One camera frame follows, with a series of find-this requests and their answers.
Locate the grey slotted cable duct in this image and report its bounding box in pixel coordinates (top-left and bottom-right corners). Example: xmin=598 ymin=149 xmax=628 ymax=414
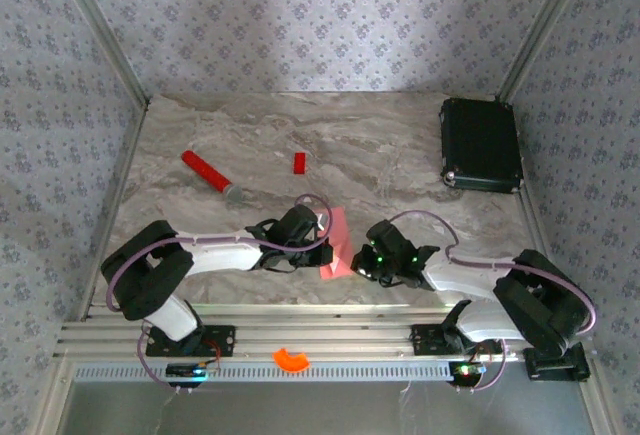
xmin=72 ymin=358 xmax=454 ymax=384

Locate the right circuit board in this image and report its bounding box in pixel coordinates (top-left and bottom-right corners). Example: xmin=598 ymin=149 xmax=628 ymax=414
xmin=448 ymin=360 xmax=487 ymax=381

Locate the pink paper sheet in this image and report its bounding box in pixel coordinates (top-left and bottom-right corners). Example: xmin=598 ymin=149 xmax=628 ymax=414
xmin=314 ymin=206 xmax=354 ymax=282

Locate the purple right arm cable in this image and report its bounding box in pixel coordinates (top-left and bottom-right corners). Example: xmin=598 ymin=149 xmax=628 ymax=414
xmin=387 ymin=210 xmax=597 ymax=392

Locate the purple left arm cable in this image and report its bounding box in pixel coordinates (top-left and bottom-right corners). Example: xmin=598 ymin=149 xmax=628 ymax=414
xmin=107 ymin=193 xmax=334 ymax=394

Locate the left circuit board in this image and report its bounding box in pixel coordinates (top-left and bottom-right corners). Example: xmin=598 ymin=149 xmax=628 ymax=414
xmin=165 ymin=360 xmax=221 ymax=381

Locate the circuit board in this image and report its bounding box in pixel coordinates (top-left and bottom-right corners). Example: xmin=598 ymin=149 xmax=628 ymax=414
xmin=165 ymin=360 xmax=221 ymax=381
xmin=448 ymin=360 xmax=487 ymax=381

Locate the orange curved plastic piece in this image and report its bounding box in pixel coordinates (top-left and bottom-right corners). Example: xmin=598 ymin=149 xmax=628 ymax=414
xmin=271 ymin=347 xmax=311 ymax=374

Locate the black clamp bracket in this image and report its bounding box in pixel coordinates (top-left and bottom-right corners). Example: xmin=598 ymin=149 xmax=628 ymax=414
xmin=523 ymin=343 xmax=589 ymax=382

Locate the aluminium corner post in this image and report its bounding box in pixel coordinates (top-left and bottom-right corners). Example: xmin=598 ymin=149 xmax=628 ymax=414
xmin=49 ymin=0 xmax=151 ymax=106
xmin=497 ymin=0 xmax=596 ymax=101

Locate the black hard case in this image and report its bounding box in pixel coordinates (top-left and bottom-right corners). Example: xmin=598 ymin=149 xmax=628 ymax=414
xmin=438 ymin=97 xmax=525 ymax=195

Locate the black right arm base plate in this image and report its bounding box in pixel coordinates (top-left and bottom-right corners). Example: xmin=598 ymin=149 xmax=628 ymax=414
xmin=409 ymin=323 xmax=504 ymax=356

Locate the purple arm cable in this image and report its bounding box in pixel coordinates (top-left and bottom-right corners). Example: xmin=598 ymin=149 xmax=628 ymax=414
xmin=107 ymin=193 xmax=334 ymax=394
xmin=387 ymin=210 xmax=597 ymax=392

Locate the aluminium side rail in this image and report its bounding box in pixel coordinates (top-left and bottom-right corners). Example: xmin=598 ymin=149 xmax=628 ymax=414
xmin=74 ymin=99 xmax=150 ymax=321
xmin=517 ymin=187 xmax=571 ymax=319

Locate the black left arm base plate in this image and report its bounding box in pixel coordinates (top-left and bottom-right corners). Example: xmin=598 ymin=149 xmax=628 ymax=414
xmin=144 ymin=323 xmax=237 ymax=359

